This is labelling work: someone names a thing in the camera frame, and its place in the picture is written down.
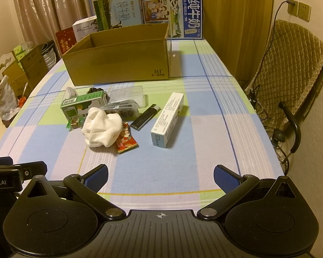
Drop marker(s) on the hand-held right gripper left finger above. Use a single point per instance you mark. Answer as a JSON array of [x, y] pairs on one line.
[[97, 178]]

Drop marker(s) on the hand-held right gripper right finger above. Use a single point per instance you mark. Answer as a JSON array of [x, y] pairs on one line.
[[226, 178]]

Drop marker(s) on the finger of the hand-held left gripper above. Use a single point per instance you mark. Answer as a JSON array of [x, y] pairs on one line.
[[35, 168]]

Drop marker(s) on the red snack packet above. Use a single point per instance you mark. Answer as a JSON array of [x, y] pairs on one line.
[[125, 141]]

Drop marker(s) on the white sock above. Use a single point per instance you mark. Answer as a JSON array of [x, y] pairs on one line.
[[101, 127]]

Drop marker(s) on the green candy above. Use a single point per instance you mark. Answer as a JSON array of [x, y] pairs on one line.
[[73, 124]]

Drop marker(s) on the black lighter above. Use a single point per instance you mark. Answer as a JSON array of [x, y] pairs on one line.
[[142, 119]]

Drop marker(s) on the green medicine box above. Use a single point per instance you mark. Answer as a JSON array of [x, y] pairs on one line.
[[83, 104]]

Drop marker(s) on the white charger adapter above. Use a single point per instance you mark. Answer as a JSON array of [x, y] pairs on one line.
[[70, 92]]

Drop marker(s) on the long white box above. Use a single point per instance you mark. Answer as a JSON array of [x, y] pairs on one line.
[[167, 118]]

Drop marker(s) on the black hair scrunchie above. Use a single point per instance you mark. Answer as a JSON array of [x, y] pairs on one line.
[[93, 90]]

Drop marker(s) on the clear plastic container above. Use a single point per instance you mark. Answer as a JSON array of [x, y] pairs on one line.
[[127, 95]]

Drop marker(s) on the brown cardboard box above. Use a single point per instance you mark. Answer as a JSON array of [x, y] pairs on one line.
[[118, 64]]

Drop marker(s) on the white plastic bag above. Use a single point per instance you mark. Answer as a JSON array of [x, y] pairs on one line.
[[4, 99]]

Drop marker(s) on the carton with white hang tab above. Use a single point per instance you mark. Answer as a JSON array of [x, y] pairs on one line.
[[5, 67]]

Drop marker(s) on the black paper bag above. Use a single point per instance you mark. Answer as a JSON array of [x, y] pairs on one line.
[[48, 53]]

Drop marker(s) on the small green boxes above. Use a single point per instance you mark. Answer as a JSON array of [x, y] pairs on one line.
[[21, 49]]

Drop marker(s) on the chair with quilted cover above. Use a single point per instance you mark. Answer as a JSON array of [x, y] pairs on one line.
[[288, 67]]

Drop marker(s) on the red gift box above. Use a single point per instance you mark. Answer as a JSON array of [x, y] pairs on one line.
[[66, 41]]

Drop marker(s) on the white product box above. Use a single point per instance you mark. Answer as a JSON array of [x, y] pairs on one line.
[[83, 29]]

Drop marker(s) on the wooden wardrobe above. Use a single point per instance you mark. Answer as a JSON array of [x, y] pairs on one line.
[[231, 18]]

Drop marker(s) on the beige curtain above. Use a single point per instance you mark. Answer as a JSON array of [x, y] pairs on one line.
[[56, 2]]

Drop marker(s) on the light blue milk carton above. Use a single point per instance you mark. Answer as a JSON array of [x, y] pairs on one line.
[[118, 10]]

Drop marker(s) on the dark blue milk carton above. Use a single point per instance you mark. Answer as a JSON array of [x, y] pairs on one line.
[[172, 16]]

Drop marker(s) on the white wall outlet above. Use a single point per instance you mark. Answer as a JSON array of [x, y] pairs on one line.
[[304, 12], [293, 7]]

